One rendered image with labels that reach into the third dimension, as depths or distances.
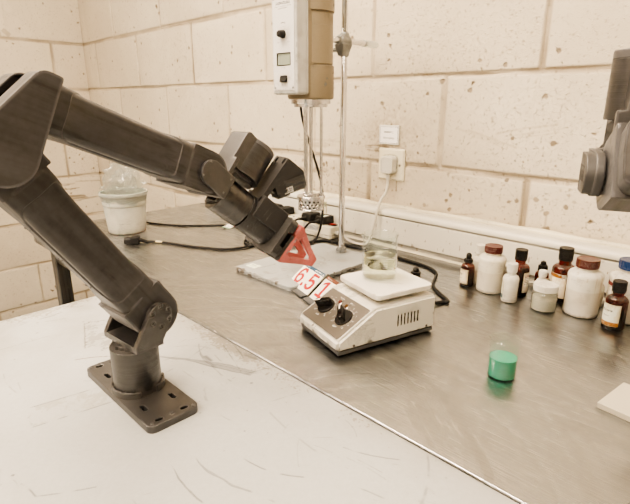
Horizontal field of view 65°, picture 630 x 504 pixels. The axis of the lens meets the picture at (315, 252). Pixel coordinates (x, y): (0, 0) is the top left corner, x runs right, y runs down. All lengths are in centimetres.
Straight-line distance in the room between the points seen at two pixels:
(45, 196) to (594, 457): 67
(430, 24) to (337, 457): 103
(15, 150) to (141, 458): 35
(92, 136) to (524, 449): 60
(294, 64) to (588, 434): 82
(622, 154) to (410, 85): 98
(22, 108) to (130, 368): 34
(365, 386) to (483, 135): 72
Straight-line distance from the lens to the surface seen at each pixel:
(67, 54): 304
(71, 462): 66
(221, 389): 73
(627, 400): 79
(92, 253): 62
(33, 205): 58
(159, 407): 69
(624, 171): 41
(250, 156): 75
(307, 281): 105
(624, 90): 51
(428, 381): 75
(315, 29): 112
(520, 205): 122
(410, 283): 86
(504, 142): 122
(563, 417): 73
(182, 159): 66
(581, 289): 103
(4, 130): 56
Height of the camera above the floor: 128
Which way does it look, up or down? 17 degrees down
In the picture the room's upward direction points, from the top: straight up
